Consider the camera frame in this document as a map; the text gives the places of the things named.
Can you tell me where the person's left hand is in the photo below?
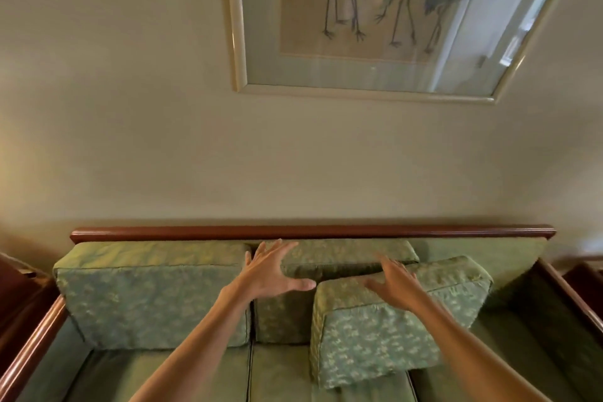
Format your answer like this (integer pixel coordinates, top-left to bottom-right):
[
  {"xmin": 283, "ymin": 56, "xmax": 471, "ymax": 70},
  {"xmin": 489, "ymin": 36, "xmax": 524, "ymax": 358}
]
[{"xmin": 231, "ymin": 239, "xmax": 317, "ymax": 303}]

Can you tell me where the person's right hand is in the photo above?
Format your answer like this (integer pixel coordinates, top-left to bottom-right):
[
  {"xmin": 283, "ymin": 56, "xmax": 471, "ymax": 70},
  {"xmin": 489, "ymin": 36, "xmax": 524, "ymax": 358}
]
[{"xmin": 362, "ymin": 254, "xmax": 427, "ymax": 314}]

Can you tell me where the green patterned cushion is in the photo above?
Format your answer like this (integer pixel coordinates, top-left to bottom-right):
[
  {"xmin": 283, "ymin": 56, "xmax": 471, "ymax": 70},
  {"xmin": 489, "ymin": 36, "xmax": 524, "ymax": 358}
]
[
  {"xmin": 249, "ymin": 239, "xmax": 420, "ymax": 346},
  {"xmin": 308, "ymin": 255, "xmax": 494, "ymax": 391},
  {"xmin": 52, "ymin": 240, "xmax": 253, "ymax": 352}
]

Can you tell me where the green sofa with wooden frame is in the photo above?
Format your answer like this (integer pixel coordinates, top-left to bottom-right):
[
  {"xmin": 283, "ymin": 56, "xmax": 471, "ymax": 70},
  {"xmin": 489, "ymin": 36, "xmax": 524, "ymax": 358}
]
[{"xmin": 0, "ymin": 225, "xmax": 603, "ymax": 402}]

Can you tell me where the person's right forearm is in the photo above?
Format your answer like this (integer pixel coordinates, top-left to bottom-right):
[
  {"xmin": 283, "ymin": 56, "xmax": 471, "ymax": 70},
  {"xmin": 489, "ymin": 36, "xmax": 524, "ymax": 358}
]
[{"xmin": 407, "ymin": 293, "xmax": 552, "ymax": 402}]

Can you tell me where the person's left forearm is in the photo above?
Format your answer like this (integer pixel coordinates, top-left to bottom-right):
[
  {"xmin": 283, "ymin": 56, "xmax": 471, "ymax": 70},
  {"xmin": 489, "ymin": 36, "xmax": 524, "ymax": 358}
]
[{"xmin": 129, "ymin": 283, "xmax": 258, "ymax": 402}]

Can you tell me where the white framed picture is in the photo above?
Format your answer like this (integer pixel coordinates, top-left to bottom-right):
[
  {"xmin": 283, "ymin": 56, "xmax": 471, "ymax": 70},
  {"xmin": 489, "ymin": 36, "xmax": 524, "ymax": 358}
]
[{"xmin": 224, "ymin": 0, "xmax": 594, "ymax": 105}]

